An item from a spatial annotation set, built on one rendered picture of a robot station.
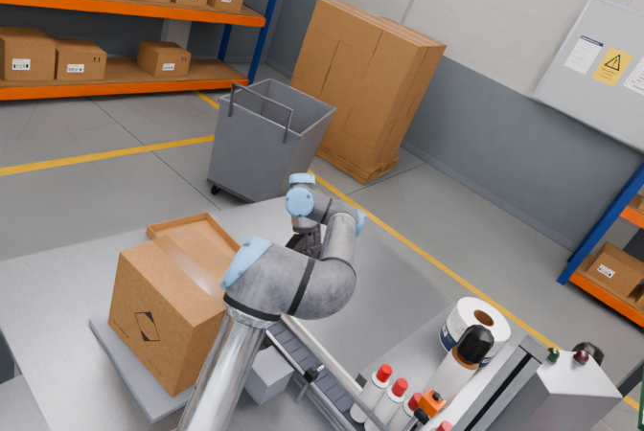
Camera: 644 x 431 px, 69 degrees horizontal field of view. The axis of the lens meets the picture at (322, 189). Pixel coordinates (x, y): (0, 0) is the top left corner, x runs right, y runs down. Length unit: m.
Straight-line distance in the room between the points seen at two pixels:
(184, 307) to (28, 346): 0.46
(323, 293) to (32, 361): 0.84
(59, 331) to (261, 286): 0.78
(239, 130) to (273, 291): 2.46
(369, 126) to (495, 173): 1.78
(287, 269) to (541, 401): 0.48
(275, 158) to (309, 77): 1.66
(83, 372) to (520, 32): 4.91
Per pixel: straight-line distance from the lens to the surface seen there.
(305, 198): 1.20
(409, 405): 1.32
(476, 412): 1.01
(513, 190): 5.57
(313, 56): 4.66
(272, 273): 0.86
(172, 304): 1.20
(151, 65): 5.02
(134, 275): 1.28
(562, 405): 0.96
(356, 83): 4.45
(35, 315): 1.55
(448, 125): 5.68
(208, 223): 1.94
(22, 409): 1.38
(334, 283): 0.88
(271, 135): 3.15
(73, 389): 1.40
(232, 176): 3.43
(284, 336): 1.53
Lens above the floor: 1.98
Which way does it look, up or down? 28 degrees down
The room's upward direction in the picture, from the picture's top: 22 degrees clockwise
